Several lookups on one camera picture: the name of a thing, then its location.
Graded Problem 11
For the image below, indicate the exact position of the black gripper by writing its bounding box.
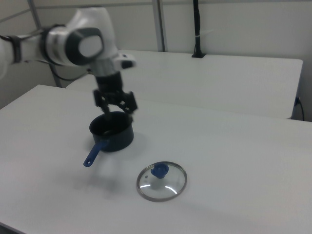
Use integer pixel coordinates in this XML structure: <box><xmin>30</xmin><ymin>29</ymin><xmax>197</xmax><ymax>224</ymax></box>
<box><xmin>93</xmin><ymin>72</ymin><xmax>139</xmax><ymax>122</ymax></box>

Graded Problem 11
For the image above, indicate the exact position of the glass lid with blue knob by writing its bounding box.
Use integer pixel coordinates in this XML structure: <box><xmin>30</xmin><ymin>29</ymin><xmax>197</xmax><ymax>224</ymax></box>
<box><xmin>136</xmin><ymin>160</ymin><xmax>188</xmax><ymax>203</ymax></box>

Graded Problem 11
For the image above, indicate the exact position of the dark blue saucepan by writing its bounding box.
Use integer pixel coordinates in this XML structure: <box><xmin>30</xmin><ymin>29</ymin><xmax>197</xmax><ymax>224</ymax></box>
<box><xmin>82</xmin><ymin>111</ymin><xmax>135</xmax><ymax>169</ymax></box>

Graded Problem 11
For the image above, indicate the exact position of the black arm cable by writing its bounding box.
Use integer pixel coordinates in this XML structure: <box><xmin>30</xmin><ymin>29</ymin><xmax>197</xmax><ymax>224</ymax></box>
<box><xmin>48</xmin><ymin>60</ymin><xmax>93</xmax><ymax>81</ymax></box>

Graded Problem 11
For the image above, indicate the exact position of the black camera stand pole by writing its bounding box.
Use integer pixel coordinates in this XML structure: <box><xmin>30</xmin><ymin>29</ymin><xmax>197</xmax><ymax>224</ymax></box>
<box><xmin>191</xmin><ymin>0</ymin><xmax>207</xmax><ymax>59</ymax></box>

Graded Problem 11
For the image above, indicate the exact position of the black power cable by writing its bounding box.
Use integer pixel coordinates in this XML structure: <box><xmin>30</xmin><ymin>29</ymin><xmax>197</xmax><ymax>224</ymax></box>
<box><xmin>295</xmin><ymin>97</ymin><xmax>306</xmax><ymax>121</ymax></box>

